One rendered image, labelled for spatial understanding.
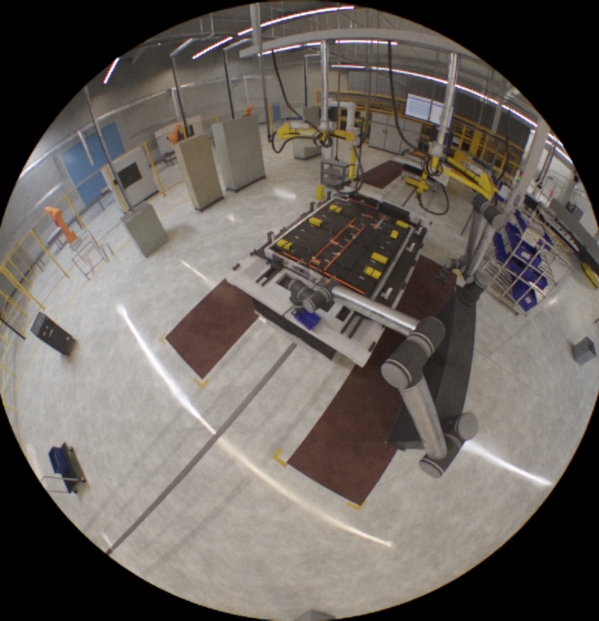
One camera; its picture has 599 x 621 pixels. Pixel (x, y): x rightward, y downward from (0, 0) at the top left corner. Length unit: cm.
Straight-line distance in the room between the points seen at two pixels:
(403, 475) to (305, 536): 129
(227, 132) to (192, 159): 115
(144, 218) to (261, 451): 469
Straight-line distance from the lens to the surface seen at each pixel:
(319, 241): 240
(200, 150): 572
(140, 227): 508
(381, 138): 1193
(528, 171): 587
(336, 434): 252
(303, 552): 293
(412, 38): 254
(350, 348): 185
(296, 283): 145
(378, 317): 118
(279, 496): 263
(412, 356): 94
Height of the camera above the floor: 250
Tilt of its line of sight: 57 degrees down
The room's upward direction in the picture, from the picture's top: 4 degrees counter-clockwise
